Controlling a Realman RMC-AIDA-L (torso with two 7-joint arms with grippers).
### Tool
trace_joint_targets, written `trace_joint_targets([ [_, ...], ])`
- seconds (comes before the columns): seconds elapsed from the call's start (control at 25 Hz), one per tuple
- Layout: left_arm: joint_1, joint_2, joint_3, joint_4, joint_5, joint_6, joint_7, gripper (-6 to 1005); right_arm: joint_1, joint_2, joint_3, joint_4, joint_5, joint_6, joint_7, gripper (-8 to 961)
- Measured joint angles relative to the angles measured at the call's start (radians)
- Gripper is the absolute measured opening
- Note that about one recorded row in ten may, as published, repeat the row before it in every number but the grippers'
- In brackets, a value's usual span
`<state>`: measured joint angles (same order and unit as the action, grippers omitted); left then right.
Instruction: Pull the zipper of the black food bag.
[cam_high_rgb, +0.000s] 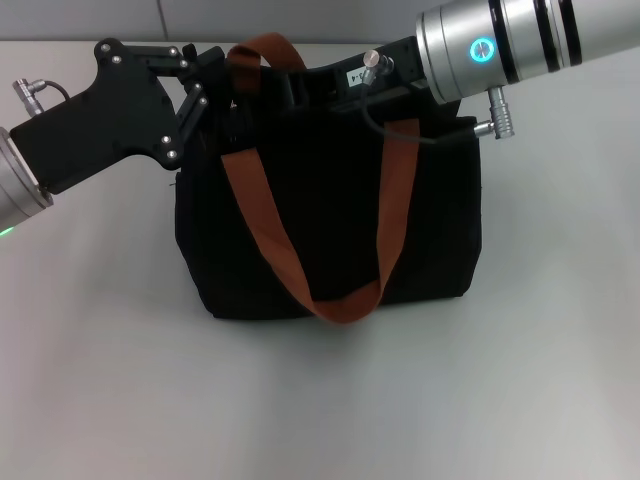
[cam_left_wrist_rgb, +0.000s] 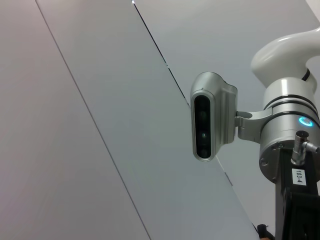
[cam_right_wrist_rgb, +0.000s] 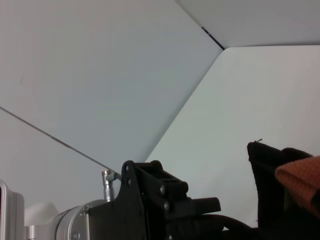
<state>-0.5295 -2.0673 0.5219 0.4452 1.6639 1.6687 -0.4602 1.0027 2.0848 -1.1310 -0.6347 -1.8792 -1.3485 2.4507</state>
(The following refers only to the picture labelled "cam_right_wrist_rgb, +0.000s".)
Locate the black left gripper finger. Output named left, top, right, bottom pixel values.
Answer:
left=135, top=159, right=222, bottom=220
left=149, top=219, right=176, bottom=240

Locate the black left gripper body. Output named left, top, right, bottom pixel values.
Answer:
left=88, top=159, right=151, bottom=240

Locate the black bag with orange handles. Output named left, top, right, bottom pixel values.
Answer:
left=172, top=139, right=320, bottom=240

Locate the left arm cable with connector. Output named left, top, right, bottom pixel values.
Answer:
left=101, top=169, right=123, bottom=203

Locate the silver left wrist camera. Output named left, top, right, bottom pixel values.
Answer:
left=0, top=179, right=25, bottom=240

